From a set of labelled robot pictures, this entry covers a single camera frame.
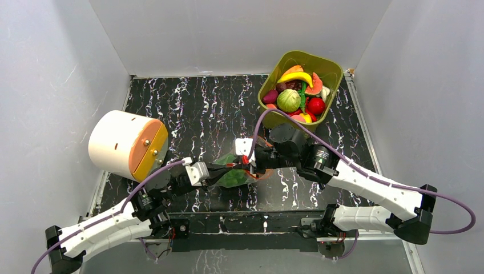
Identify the green lettuce toy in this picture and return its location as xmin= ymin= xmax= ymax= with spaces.
xmin=215 ymin=154 xmax=256 ymax=188

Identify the orange pumpkin toy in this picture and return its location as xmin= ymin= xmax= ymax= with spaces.
xmin=256 ymin=136 xmax=273 ymax=180

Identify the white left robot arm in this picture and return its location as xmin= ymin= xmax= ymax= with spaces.
xmin=44 ymin=158 xmax=235 ymax=273

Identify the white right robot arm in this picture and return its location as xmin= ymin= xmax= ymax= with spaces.
xmin=251 ymin=123 xmax=435 ymax=245

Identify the red chili pepper toy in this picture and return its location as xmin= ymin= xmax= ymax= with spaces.
xmin=288 ymin=109 xmax=317 ymax=123

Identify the green cabbage toy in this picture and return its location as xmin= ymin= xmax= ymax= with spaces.
xmin=276 ymin=89 xmax=301 ymax=112

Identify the dark red beet toy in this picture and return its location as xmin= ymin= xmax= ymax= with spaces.
xmin=261 ymin=89 xmax=279 ymax=104

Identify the white orange cylinder roll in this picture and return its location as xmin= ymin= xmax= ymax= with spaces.
xmin=88 ymin=110 xmax=168 ymax=183

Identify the green chili pepper toy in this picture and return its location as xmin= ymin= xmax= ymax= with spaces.
xmin=300 ymin=82 xmax=307 ymax=113

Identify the dark brown round toy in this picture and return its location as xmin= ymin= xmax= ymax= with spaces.
xmin=275 ymin=83 xmax=287 ymax=94

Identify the dark red dates toy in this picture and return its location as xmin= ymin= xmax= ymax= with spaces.
xmin=285 ymin=80 xmax=302 ymax=91

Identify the olive green plastic bin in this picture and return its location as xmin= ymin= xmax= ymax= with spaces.
xmin=257 ymin=50 xmax=344 ymax=133

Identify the watermelon slice toy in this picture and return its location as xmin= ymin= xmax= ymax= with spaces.
xmin=305 ymin=72 xmax=323 ymax=96

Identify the yellow banana toy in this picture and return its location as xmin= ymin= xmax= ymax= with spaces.
xmin=277 ymin=72 xmax=313 ymax=88

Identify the orange carrot toy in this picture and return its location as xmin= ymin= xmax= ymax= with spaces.
xmin=283 ymin=65 xmax=304 ymax=76

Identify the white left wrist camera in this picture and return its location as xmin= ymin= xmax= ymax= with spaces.
xmin=185 ymin=162 xmax=209 ymax=187

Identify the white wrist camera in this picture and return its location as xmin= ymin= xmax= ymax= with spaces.
xmin=185 ymin=162 xmax=209 ymax=187
xmin=234 ymin=138 xmax=255 ymax=166

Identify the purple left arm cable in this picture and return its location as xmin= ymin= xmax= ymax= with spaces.
xmin=30 ymin=159 xmax=192 ymax=274

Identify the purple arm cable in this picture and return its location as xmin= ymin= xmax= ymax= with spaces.
xmin=30 ymin=159 xmax=192 ymax=274
xmin=247 ymin=108 xmax=477 ymax=235

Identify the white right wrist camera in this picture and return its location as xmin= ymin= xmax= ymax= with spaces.
xmin=234 ymin=138 xmax=255 ymax=166

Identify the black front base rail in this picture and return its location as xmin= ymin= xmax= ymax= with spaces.
xmin=170 ymin=210 xmax=342 ymax=252

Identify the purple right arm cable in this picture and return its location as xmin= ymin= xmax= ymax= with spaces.
xmin=247 ymin=108 xmax=477 ymax=235

